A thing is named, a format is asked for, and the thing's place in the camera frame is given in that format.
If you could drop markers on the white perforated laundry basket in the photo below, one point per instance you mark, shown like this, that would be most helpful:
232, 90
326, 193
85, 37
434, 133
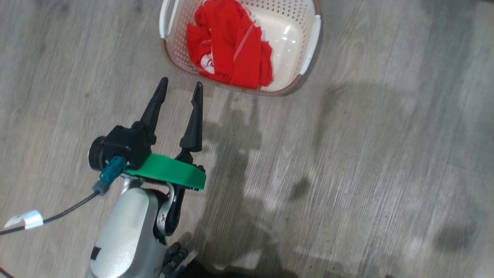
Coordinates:
287, 34

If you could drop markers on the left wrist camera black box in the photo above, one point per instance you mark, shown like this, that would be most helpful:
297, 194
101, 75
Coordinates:
123, 144

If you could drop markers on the red garment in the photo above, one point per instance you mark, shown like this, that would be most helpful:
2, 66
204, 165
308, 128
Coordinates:
231, 38

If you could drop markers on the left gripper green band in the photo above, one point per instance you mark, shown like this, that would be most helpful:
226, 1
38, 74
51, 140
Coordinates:
170, 173

